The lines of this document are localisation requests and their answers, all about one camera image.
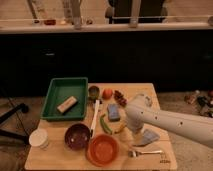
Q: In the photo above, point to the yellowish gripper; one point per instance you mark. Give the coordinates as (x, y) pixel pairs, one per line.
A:
(138, 135)

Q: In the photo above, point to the yellow banana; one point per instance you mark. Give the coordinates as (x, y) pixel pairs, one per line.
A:
(120, 128)

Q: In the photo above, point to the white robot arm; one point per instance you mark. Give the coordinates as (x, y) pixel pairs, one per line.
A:
(197, 128)

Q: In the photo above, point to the green plastic tray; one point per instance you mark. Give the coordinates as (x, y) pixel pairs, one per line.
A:
(60, 89)

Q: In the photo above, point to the blue grey cloth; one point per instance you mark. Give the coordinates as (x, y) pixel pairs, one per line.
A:
(149, 136)

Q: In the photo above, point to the silver fork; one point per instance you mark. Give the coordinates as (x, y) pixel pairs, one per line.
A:
(138, 153)

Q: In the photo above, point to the blue sponge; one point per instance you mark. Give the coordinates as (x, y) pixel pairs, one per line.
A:
(113, 113)

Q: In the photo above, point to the orange bowl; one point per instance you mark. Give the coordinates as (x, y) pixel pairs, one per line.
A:
(102, 150)

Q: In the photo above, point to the orange tomato fruit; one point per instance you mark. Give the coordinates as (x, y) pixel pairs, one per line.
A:
(107, 93)

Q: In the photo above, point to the purple bowl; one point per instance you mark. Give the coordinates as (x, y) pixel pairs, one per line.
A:
(77, 136)

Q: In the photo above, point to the small green cup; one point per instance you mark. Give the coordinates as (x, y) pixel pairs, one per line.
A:
(94, 92)

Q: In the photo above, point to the wooden block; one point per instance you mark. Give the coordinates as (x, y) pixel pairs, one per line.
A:
(63, 107)

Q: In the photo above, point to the black cabinet counter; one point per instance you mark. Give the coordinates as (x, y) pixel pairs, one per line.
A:
(170, 59)

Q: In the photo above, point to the white paper cup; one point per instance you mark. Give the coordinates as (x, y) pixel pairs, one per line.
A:
(39, 138)

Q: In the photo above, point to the office chair base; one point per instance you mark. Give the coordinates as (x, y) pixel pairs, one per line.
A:
(14, 111)

